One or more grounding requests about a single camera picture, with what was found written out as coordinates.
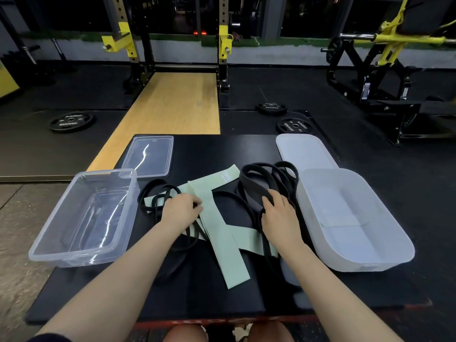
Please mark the person's left hand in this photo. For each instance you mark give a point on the person's left hand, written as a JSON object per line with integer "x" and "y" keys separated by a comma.
{"x": 181, "y": 213}

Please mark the person's right hand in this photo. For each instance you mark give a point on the person's right hand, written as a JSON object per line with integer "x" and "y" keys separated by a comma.
{"x": 281, "y": 224}

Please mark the thin black resistance band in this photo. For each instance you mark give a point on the thin black resistance band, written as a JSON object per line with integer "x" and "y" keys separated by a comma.
{"x": 156, "y": 212}

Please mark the light green resistance band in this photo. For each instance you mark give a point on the light green resistance band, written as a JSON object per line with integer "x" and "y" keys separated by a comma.
{"x": 224, "y": 176}
{"x": 151, "y": 201}
{"x": 228, "y": 252}
{"x": 249, "y": 242}

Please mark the tangle of black resistance bands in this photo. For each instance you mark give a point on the tangle of black resistance bands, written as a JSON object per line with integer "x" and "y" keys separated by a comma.
{"x": 285, "y": 181}

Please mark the white plastic bin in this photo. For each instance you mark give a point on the white plastic bin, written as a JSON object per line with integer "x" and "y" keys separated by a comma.
{"x": 356, "y": 224}

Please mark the clear plastic container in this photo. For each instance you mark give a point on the clear plastic container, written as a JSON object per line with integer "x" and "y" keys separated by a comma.
{"x": 89, "y": 224}

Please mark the person's right forearm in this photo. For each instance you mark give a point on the person's right forearm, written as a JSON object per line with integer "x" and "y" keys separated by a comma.
{"x": 335, "y": 299}

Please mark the person's left forearm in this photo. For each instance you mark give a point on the person's left forearm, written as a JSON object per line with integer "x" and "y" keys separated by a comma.
{"x": 117, "y": 288}

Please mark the person's right leg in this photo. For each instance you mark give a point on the person's right leg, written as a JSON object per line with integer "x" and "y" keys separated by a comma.
{"x": 270, "y": 334}

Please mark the person's leg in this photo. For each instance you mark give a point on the person's leg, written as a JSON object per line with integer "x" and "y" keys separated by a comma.
{"x": 185, "y": 334}
{"x": 270, "y": 334}

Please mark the person's left leg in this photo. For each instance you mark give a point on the person's left leg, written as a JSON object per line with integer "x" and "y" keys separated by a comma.
{"x": 185, "y": 334}

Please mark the clear plastic lid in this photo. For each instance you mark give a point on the clear plastic lid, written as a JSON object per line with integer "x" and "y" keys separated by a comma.
{"x": 149, "y": 156}

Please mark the white plastic lid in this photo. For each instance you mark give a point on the white plastic lid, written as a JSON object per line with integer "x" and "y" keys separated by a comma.
{"x": 303, "y": 151}

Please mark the black plyo platform red side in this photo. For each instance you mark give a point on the black plyo platform red side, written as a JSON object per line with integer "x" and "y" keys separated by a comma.
{"x": 199, "y": 292}

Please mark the black weight plate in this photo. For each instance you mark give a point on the black weight plate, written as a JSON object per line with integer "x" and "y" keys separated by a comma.
{"x": 71, "y": 122}
{"x": 271, "y": 109}
{"x": 294, "y": 126}

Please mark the wooden lifting platform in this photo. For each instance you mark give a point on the wooden lifting platform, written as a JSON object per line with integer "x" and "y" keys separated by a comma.
{"x": 171, "y": 103}

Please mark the dark navy shirt sleeve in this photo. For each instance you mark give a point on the dark navy shirt sleeve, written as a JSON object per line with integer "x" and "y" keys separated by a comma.
{"x": 50, "y": 338}

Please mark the black upright bar holder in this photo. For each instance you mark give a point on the black upright bar holder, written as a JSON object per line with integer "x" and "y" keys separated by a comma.
{"x": 60, "y": 53}

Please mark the yellow black squat rack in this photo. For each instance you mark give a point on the yellow black squat rack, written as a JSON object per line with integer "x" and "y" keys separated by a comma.
{"x": 222, "y": 14}

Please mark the yellow black exercise machine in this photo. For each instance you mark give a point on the yellow black exercise machine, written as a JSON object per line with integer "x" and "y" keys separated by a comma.
{"x": 392, "y": 40}

